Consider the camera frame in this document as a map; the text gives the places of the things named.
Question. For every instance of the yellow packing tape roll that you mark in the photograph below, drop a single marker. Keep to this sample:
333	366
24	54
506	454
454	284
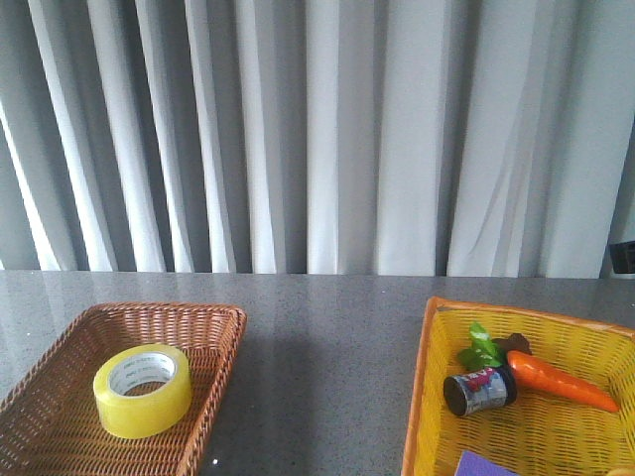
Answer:
143	390

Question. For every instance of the grey white pleated curtain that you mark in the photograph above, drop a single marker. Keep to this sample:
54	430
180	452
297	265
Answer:
404	138

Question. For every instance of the green toy leafy vegetable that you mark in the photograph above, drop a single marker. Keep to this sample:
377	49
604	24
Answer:
482	352

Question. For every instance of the small labelled black-lid jar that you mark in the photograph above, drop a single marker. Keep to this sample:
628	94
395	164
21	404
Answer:
485	389

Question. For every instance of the brown toy animal figure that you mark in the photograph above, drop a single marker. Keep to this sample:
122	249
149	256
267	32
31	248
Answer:
513	342

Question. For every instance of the orange toy carrot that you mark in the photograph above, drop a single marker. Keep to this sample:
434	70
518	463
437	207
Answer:
532	372

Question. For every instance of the purple flat item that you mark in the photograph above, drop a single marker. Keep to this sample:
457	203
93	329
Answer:
473	464

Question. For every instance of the yellow orange plastic basket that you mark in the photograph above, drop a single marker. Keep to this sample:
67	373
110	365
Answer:
539	434

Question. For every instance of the brown wicker basket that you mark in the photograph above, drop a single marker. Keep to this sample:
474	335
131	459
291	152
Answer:
49	421

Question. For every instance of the orange round item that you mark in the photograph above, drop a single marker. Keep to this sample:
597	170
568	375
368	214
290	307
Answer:
622	471

